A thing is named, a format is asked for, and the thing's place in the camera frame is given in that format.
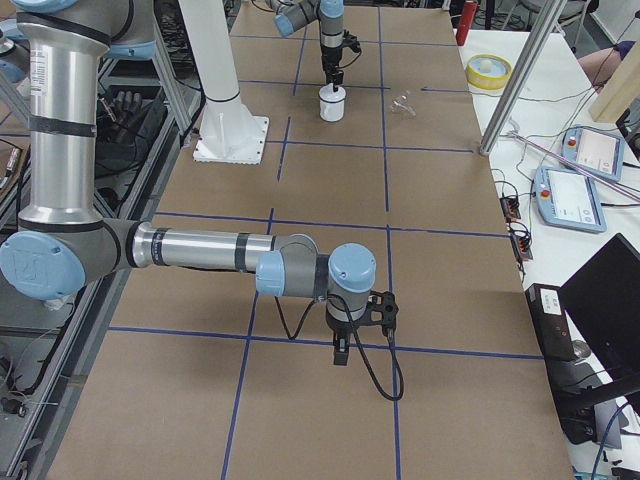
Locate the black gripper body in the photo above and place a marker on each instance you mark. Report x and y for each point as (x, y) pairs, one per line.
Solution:
(342, 328)
(330, 56)

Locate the white cup lid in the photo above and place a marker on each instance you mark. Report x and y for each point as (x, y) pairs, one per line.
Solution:
(331, 93)

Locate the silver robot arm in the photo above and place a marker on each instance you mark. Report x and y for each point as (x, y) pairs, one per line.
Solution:
(63, 242)
(291, 16)

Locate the white enamel cup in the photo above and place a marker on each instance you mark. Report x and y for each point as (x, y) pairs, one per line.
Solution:
(332, 112)

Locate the clear plastic funnel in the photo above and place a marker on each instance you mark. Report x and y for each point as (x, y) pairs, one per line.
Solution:
(400, 105)

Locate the red cylinder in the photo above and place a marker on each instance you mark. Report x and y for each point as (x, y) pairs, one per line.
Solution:
(466, 20)

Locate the yellow tape roll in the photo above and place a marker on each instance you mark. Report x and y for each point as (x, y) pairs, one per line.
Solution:
(488, 72)

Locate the orange black adapter lower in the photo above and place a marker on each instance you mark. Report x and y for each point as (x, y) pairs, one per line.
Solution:
(521, 243)

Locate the orange black adapter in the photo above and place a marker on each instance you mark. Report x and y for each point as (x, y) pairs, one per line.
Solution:
(521, 243)
(510, 207)

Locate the black computer box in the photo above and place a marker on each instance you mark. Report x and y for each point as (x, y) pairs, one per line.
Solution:
(583, 419)

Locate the orange black adapter upper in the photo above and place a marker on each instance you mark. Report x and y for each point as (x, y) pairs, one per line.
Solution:
(510, 207)

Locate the near teach pendant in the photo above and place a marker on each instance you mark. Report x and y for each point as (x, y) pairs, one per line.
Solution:
(567, 199)

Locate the teach pendant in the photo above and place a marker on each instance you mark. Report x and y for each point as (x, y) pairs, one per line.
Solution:
(596, 150)
(567, 199)

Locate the black laptop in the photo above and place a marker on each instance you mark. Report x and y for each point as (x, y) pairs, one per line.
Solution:
(602, 300)

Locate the far teach pendant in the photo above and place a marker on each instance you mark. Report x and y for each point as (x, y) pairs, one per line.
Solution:
(596, 150)

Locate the wooden beam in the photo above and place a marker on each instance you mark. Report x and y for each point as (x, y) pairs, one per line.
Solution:
(618, 78)

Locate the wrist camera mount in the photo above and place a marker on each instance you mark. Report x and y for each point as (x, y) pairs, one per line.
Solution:
(381, 311)
(351, 42)

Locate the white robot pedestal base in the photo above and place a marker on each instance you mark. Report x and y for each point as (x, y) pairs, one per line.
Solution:
(228, 131)

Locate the aluminium frame post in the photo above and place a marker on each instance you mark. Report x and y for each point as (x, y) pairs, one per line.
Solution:
(529, 55)

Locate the aluminium side rail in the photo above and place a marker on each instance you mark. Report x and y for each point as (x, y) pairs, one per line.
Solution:
(46, 355)

